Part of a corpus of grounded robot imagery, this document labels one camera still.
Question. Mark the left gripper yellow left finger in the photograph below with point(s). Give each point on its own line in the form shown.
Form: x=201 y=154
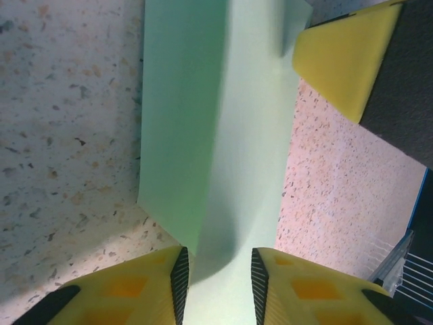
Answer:
x=128 y=291

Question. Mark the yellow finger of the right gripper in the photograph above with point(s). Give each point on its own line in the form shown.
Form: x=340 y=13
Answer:
x=355 y=57

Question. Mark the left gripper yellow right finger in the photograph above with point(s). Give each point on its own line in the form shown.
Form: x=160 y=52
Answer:
x=311 y=291

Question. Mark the light green cloth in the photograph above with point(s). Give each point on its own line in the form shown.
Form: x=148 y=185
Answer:
x=209 y=118

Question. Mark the blue circuit graphic side panel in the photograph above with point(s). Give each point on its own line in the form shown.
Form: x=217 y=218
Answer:
x=419 y=281

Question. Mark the blue table edge strip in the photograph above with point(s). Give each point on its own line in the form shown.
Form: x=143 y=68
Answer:
x=419 y=203

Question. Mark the aluminium side rail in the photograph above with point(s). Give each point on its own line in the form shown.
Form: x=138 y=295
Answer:
x=392 y=267

